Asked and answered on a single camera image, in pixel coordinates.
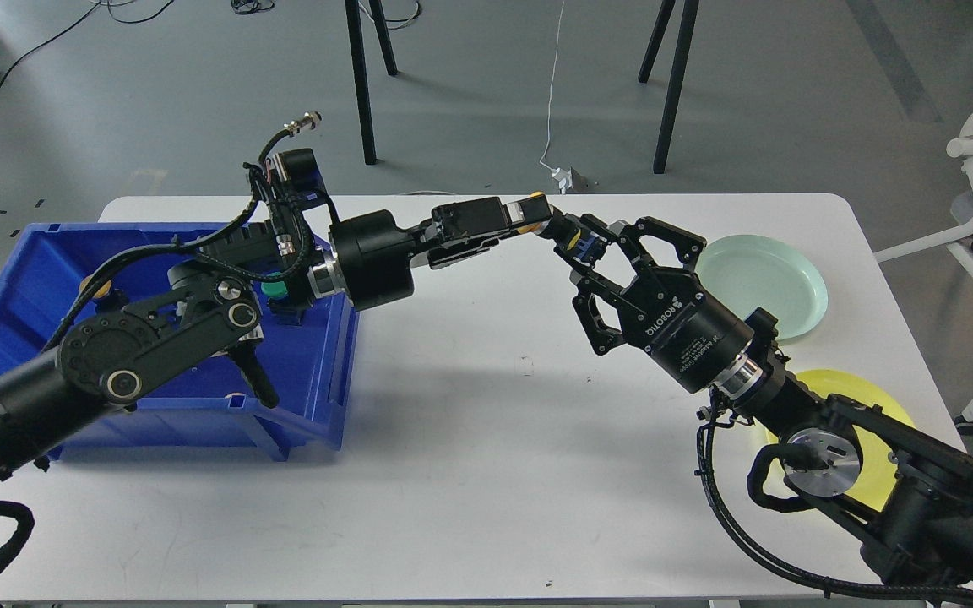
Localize orange push button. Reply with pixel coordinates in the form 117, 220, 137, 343
79, 273, 113, 301

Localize black stand legs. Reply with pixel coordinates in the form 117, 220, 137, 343
344, 1, 399, 166
638, 1, 700, 176

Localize black stand legs left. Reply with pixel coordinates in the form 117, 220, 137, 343
344, 1, 399, 166

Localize green push button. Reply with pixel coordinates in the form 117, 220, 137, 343
258, 281, 305, 326

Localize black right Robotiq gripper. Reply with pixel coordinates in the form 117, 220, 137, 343
571, 213, 779, 396

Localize yellow plate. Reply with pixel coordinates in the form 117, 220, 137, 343
772, 369, 915, 511

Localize black floor cable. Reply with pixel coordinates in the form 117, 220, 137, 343
0, 0, 177, 138

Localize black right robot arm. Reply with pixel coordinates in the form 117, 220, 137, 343
543, 212, 973, 605

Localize black stand legs right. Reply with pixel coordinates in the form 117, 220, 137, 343
638, 1, 700, 176

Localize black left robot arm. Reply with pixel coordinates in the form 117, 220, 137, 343
0, 112, 556, 574

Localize yellow push button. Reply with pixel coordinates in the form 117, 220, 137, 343
503, 192, 617, 269

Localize blue plastic bin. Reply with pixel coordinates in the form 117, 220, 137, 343
0, 223, 358, 461

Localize white cable with charger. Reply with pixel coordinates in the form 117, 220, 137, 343
539, 0, 599, 195

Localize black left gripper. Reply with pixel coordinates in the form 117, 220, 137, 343
309, 193, 553, 311

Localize light green plate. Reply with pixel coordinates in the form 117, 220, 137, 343
695, 234, 828, 339

